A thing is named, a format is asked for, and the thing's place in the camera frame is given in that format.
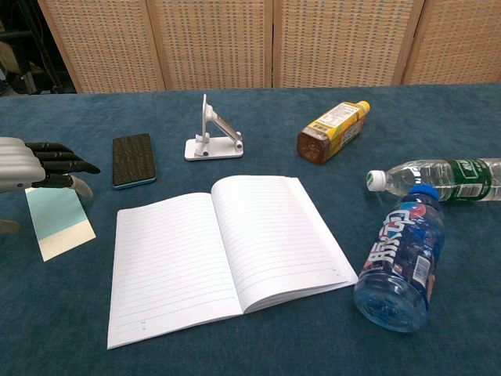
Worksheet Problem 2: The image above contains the blue bookmark with pink tassel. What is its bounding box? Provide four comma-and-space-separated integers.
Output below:
23, 186, 97, 262

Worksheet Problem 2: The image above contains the black tripod stand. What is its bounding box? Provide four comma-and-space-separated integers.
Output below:
15, 0, 67, 93

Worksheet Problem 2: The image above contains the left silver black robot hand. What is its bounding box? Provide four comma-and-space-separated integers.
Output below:
0, 136, 102, 234

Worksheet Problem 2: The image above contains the white folding phone stand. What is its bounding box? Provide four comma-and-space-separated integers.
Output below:
184, 93, 245, 162

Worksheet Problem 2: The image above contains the tea bottle with yellow cap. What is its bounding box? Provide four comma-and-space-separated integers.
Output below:
296, 99, 372, 166

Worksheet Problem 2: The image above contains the blue velvet tablecloth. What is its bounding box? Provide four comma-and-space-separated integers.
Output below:
0, 82, 501, 376

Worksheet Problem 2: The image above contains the blue sports drink bottle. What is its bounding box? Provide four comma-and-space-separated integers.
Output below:
352, 185, 446, 334

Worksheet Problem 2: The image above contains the wooden woven folding screen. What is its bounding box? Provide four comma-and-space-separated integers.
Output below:
37, 0, 501, 94

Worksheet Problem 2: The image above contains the black smartphone with blue case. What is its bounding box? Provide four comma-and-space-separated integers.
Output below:
111, 132, 158, 190

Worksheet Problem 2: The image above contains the clear water bottle green label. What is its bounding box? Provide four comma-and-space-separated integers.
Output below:
366, 157, 501, 203

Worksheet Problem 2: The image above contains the open lined notebook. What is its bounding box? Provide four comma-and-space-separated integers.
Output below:
106, 175, 359, 351

